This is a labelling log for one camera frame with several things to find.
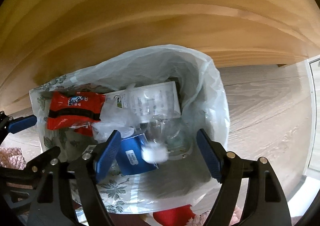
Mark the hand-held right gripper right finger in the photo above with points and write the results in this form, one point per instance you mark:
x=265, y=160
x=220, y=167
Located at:
x=208, y=155

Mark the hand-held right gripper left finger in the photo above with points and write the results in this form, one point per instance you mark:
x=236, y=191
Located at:
x=108, y=155

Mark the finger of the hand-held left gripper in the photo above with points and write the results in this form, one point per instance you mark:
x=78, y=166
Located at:
x=22, y=123
x=45, y=155

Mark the dark blue box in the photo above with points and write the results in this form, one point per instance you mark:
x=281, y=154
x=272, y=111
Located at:
x=132, y=150

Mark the red snack packet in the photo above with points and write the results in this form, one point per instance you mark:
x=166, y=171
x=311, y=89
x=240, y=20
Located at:
x=83, y=131
x=75, y=110

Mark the translucent white plastic bag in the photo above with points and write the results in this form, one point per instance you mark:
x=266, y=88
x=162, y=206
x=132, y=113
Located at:
x=112, y=118

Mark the clear plastic clamshell container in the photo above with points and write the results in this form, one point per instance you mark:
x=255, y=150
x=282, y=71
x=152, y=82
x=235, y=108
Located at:
x=175, y=135

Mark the clear plastic tube white cap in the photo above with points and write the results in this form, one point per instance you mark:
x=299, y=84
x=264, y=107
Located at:
x=155, y=154

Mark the white milk carton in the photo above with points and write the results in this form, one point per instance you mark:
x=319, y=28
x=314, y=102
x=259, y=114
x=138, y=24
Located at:
x=155, y=98

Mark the floral plastic trash bag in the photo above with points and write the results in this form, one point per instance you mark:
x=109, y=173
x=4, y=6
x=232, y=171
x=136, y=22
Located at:
x=200, y=78

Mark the pink fluffy rug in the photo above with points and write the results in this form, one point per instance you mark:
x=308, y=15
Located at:
x=12, y=157

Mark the person's right leg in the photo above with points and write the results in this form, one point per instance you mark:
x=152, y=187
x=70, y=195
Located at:
x=220, y=217

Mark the person's right slipper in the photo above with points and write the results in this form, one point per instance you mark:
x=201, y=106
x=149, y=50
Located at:
x=172, y=216

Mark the wooden bed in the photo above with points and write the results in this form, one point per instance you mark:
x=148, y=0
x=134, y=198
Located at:
x=150, y=15

